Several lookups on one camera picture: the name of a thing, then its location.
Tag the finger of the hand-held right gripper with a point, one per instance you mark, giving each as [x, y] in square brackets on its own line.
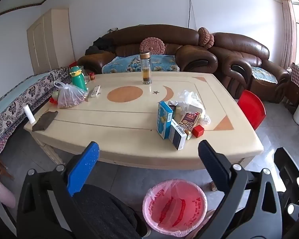
[287, 165]

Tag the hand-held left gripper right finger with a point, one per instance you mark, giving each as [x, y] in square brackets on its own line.
[214, 165]

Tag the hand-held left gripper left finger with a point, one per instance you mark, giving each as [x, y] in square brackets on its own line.
[83, 169]

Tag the small red box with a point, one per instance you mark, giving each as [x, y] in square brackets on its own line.
[198, 131]

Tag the white cardboard box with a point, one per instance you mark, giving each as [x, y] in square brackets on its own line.
[178, 136]

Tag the brown snack packet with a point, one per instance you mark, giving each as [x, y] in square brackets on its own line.
[188, 120]

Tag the pink-lined waste bin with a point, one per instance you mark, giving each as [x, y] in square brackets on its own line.
[174, 204]

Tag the blue cardboard box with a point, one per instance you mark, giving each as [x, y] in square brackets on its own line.
[164, 119]

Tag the white plastic bag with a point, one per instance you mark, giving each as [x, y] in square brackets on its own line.
[189, 97]

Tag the dark brown cloth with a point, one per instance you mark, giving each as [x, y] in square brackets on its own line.
[44, 121]

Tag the red plastic chair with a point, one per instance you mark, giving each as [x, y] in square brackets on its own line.
[251, 109]

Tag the clear plastic bag of nuts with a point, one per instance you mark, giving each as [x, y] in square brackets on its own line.
[69, 97]

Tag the small red object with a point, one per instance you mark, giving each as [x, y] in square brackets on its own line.
[52, 101]

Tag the white tube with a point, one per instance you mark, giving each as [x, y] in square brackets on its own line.
[30, 114]

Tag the white remote control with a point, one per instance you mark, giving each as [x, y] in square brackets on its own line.
[95, 91]

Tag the green apple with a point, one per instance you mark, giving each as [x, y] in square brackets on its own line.
[54, 95]

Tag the pink cylindrical container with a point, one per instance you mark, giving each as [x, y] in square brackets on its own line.
[5, 196]

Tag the patterned daybed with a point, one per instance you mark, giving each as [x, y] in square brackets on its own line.
[15, 119]

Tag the green thermos bottle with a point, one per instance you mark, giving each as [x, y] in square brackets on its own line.
[79, 82]

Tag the small red cup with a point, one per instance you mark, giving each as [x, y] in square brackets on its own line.
[91, 76]

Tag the blue armchair seat cover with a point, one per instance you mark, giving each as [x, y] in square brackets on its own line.
[263, 74]

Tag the clear glass cup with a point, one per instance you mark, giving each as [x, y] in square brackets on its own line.
[86, 74]

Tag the teal sheet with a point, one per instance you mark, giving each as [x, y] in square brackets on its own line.
[12, 100]

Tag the blue floral sofa cover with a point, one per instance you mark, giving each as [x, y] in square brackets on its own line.
[122, 64]

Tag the glass tea bottle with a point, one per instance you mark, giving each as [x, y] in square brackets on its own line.
[145, 69]

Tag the brown leather armchair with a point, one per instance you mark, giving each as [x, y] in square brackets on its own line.
[239, 44]

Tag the pink pumpkin cushion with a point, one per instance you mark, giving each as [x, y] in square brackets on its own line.
[202, 36]
[210, 42]

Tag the dark clothing pile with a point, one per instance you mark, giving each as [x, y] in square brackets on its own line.
[102, 44]

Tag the cream wardrobe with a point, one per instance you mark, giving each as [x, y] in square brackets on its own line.
[49, 42]

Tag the round flat pink cushion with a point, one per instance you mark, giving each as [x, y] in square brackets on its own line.
[153, 44]

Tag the pink curtain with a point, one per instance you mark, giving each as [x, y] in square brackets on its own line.
[287, 29]

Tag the brown leather sofa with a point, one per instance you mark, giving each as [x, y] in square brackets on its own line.
[159, 33]

